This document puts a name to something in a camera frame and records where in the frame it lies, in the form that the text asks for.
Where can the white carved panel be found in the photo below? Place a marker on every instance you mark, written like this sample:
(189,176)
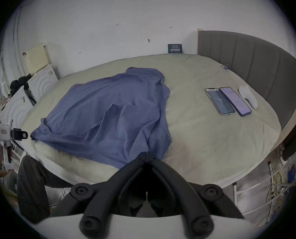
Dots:
(17,108)
(44,82)

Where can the grey padded headboard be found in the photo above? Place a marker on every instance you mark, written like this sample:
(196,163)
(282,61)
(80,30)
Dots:
(262,66)

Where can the phone with grey case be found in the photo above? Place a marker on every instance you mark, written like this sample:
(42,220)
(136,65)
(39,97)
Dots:
(220,102)

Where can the pale yellow foam panel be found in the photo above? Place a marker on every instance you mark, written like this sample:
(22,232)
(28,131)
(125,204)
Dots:
(37,57)

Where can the phone with purple case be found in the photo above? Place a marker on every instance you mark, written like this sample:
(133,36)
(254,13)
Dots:
(236,102)

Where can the white hand controller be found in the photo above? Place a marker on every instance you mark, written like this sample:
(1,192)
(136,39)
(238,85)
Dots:
(247,96)

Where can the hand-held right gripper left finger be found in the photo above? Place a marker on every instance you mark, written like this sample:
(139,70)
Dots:
(105,190)

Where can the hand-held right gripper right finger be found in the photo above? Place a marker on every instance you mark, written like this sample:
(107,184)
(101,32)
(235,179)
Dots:
(187,193)

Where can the person's legs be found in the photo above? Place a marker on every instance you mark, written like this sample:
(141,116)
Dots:
(35,183)

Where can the dark card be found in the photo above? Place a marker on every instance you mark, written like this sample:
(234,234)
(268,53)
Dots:
(175,48)

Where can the blue shirt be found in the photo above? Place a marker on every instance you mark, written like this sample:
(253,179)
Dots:
(113,113)

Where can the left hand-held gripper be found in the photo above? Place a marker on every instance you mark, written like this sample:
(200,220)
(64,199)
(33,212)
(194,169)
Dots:
(2,131)

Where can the small metal clip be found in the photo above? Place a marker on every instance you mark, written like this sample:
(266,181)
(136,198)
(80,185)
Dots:
(225,67)

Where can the bed with beige sheet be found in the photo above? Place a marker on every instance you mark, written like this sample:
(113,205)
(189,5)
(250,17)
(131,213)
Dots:
(202,138)

